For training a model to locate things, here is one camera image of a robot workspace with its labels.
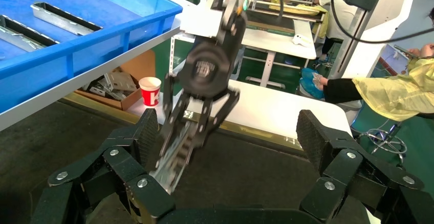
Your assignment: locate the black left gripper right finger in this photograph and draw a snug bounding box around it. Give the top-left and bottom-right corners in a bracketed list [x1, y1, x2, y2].
[296, 109, 434, 224]

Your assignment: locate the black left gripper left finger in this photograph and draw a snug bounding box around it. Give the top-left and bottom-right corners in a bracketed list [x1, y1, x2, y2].
[30, 108, 177, 224]

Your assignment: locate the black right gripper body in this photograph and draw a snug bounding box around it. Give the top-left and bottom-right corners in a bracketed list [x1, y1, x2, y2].
[178, 10, 248, 99]

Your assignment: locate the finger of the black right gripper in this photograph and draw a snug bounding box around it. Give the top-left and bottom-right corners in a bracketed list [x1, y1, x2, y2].
[189, 88, 242, 149]
[157, 74, 191, 160]

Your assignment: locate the grey metal channel part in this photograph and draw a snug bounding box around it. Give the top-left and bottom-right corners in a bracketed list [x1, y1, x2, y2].
[30, 1, 102, 36]
[0, 15, 60, 53]
[149, 122, 196, 195]

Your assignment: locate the red and white paper cup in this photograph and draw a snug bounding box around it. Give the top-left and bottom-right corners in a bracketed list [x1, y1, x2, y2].
[138, 77, 162, 107]

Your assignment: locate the white perforated storage rack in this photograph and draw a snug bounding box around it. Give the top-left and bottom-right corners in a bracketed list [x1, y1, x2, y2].
[167, 0, 246, 93]

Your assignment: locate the brown cardboard box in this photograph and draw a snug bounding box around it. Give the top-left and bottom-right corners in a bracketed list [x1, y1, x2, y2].
[75, 50, 157, 111]

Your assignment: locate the chrome base swivel stool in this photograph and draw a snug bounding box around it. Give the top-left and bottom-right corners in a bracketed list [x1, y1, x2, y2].
[354, 112, 434, 166]

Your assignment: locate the pile of grey metal brackets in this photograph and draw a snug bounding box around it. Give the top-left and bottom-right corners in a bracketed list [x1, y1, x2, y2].
[81, 71, 138, 101]

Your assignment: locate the dark felt mat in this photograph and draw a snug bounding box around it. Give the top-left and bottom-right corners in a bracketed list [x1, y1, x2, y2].
[0, 92, 161, 224]

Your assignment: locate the dark workbench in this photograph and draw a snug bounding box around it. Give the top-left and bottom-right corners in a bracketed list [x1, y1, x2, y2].
[247, 0, 328, 37]

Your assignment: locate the seated person in yellow coat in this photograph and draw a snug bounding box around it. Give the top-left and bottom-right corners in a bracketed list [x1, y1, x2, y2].
[312, 7, 434, 122]

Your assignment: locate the white metal shelf rack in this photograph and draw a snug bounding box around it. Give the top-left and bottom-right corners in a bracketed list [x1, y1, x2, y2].
[0, 0, 211, 132]

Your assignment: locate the white handheld gadget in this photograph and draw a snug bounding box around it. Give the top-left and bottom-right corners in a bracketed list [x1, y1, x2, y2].
[292, 33, 312, 48]

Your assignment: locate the blue plastic tray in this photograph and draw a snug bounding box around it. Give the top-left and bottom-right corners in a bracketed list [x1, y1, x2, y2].
[0, 0, 184, 115]

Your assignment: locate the yellow cloth on workbench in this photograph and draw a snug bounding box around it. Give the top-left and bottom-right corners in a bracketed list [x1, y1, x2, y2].
[269, 0, 329, 17]

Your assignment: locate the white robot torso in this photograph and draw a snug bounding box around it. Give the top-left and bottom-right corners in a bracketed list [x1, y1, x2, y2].
[327, 0, 418, 80]

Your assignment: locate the dark smartphone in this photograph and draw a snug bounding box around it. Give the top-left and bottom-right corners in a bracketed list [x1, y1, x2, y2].
[394, 43, 420, 60]

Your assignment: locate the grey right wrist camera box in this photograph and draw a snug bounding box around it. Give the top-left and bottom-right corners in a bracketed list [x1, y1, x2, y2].
[179, 2, 225, 39]

